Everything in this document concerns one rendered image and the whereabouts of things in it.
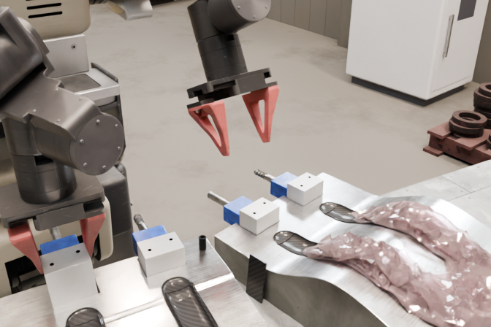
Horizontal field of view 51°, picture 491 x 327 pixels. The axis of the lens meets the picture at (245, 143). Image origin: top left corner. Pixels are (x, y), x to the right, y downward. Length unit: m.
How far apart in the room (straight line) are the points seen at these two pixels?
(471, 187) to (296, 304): 0.49
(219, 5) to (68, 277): 0.36
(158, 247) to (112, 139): 0.21
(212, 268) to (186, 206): 1.73
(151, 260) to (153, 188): 1.90
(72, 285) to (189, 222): 1.67
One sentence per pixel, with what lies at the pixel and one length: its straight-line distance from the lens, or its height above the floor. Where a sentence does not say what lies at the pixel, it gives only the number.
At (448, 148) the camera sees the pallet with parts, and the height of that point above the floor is 0.05.
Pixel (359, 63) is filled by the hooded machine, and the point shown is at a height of 0.18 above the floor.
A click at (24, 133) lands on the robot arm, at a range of 0.53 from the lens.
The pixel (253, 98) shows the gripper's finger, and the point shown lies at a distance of 0.73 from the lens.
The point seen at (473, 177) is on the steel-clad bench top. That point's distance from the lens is 1.11.
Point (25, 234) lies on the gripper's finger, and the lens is 0.58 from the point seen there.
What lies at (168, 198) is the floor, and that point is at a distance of 2.45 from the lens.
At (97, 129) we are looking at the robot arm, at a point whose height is 1.12.
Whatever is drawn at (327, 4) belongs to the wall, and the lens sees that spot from 5.03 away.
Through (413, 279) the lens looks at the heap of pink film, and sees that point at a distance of 0.65.
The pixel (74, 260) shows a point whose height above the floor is 0.94.
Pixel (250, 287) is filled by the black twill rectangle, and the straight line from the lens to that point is 0.74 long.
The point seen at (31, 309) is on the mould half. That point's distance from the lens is 0.65.
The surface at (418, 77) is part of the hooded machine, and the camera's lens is 3.52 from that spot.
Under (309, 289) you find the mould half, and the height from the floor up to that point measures 0.87.
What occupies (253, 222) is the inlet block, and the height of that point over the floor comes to 0.88.
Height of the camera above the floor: 1.32
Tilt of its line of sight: 27 degrees down
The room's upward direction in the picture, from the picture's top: straight up
